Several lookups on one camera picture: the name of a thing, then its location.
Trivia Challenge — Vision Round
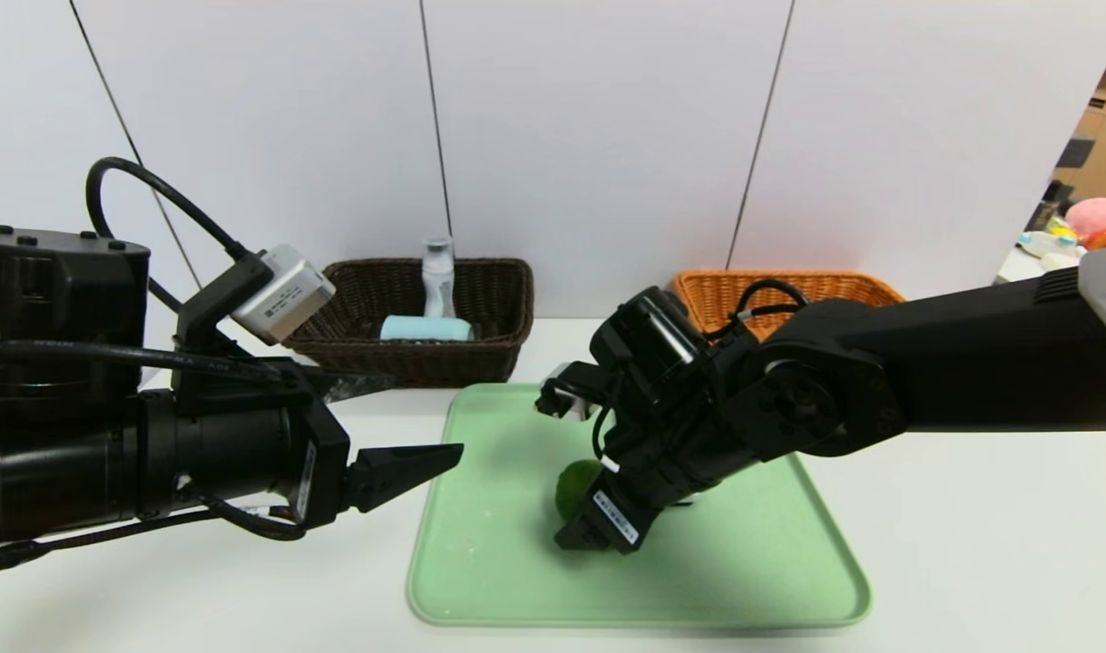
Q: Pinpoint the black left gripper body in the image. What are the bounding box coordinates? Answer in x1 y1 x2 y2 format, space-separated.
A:
136 387 352 530

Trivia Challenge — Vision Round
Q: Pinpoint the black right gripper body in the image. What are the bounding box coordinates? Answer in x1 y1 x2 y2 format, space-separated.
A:
578 428 728 556

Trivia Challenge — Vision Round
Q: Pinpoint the green lime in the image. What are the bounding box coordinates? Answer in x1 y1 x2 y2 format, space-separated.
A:
554 458 610 525

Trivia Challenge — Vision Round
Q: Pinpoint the blue-grey plastic cup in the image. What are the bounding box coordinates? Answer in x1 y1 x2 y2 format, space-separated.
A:
379 315 474 343

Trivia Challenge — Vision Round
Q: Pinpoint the clear white spray bottle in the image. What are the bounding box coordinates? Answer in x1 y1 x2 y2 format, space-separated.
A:
422 236 456 319

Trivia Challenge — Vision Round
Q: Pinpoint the dark brown wicker basket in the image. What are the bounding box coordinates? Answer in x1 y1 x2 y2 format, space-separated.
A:
285 258 535 389

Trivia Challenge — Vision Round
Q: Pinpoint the orange wicker basket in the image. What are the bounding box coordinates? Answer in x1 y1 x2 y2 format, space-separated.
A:
672 270 907 342

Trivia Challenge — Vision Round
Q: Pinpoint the light green plastic tray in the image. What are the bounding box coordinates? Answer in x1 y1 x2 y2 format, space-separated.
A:
406 383 873 629

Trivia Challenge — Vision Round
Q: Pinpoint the white side table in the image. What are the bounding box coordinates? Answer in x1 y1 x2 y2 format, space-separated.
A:
994 247 1085 284

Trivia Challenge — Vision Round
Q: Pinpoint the white bottle with blue cap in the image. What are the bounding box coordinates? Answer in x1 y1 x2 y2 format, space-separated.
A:
1015 231 1076 259

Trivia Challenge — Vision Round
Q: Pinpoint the pink plush toy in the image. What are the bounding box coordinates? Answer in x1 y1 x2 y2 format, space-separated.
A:
1063 198 1106 239

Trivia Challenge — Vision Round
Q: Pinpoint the thin black left gripper cable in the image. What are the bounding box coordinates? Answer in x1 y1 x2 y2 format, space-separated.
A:
0 494 310 572

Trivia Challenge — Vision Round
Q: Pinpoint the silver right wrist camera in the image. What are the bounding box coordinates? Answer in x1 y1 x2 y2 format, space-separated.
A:
534 361 601 421

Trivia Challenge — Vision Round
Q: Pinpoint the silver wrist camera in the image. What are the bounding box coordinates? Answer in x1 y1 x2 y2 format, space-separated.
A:
534 361 601 421
230 243 338 346

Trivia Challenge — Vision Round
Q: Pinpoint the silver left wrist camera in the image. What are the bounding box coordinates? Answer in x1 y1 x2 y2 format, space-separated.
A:
230 243 338 346

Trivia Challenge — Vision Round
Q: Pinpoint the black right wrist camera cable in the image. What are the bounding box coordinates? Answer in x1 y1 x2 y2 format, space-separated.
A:
737 278 813 320

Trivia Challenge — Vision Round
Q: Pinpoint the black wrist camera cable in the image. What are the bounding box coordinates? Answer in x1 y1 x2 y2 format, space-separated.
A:
737 278 813 320
85 157 250 314

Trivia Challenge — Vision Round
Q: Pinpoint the black left wrist camera cable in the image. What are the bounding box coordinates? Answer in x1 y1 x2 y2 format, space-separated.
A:
85 157 250 314

